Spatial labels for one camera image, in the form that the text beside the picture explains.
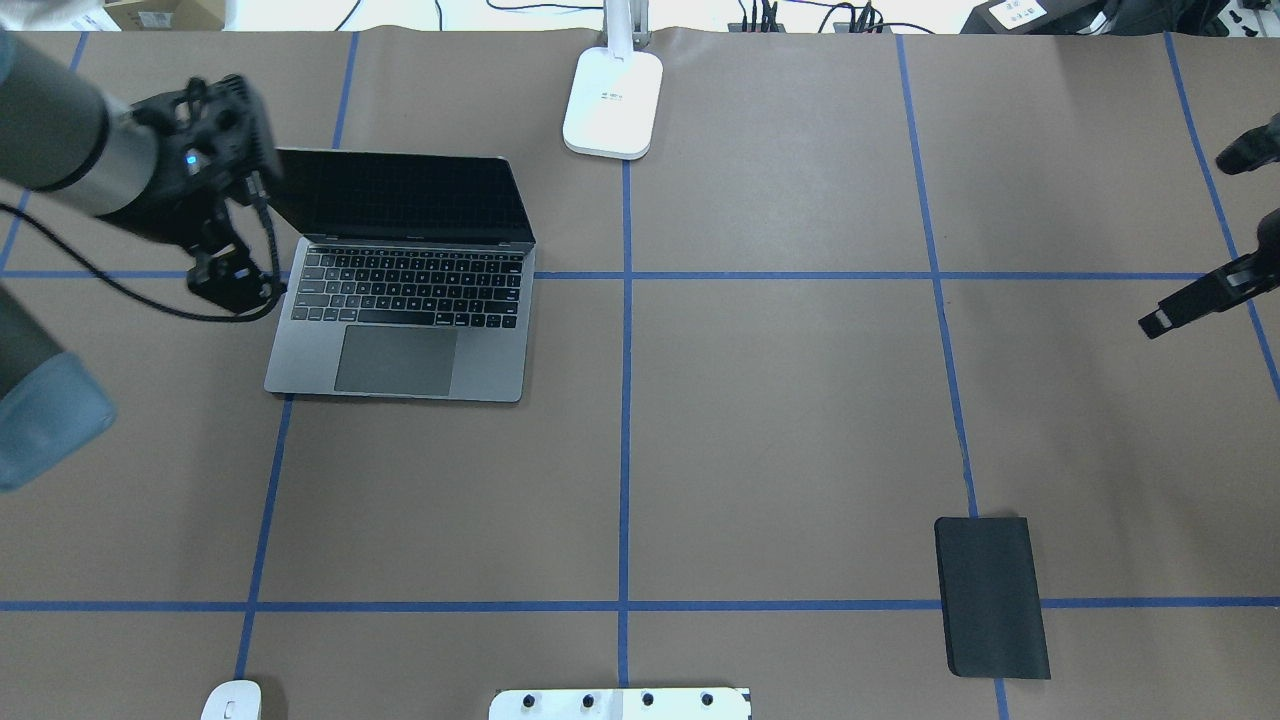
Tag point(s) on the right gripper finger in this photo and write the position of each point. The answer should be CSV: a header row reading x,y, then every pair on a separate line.
x,y
1222,289

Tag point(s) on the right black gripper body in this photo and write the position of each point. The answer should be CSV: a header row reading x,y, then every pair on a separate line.
x,y
1210,289

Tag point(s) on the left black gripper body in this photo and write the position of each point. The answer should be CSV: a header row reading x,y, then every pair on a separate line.
x,y
172,203

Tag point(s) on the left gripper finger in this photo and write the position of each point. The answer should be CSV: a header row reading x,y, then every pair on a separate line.
x,y
217,279
262,290

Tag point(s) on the silver grey laptop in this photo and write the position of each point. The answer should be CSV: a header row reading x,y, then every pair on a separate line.
x,y
413,277

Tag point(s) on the white computer mouse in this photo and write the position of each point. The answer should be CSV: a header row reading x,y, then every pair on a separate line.
x,y
236,700

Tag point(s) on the black mouse pad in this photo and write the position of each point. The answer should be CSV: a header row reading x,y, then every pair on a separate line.
x,y
991,606

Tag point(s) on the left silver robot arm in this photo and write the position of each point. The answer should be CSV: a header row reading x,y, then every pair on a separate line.
x,y
66,139

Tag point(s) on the white desk lamp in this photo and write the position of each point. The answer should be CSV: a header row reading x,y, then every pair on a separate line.
x,y
614,97

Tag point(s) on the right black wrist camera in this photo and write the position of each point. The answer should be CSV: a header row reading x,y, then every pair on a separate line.
x,y
1252,150

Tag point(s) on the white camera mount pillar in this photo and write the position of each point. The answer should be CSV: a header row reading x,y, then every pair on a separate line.
x,y
623,703

